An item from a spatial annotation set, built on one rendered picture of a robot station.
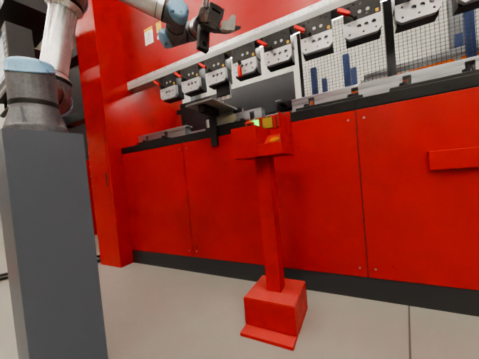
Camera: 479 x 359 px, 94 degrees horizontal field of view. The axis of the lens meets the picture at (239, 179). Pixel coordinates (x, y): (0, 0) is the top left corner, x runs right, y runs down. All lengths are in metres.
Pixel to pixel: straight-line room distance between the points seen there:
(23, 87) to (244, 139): 0.67
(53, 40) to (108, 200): 1.11
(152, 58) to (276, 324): 1.80
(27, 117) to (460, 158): 1.39
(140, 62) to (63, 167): 1.35
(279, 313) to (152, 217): 1.10
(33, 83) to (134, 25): 1.39
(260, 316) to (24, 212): 0.82
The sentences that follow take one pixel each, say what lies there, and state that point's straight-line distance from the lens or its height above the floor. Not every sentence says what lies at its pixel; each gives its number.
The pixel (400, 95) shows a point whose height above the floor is 0.85.
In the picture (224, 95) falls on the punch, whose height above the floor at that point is 1.10.
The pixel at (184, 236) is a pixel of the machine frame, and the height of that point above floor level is 0.23.
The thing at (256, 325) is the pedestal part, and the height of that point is 0.02.
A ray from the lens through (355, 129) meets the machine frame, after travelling 1.11.
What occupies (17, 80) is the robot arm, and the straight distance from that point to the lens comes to 0.93.
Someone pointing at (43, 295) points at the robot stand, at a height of 0.32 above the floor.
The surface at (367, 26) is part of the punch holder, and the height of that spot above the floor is 1.21.
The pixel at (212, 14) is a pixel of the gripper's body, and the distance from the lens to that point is 1.06.
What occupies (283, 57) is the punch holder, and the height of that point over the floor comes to 1.19.
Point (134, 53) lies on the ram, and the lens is 2.13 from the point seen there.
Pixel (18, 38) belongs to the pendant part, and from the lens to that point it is 2.04.
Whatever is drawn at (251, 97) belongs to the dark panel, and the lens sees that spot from 1.99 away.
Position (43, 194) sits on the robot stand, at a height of 0.60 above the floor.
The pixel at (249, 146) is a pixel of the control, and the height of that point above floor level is 0.70.
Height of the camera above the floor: 0.60
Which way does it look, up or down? 2 degrees down
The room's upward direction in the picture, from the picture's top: 5 degrees counter-clockwise
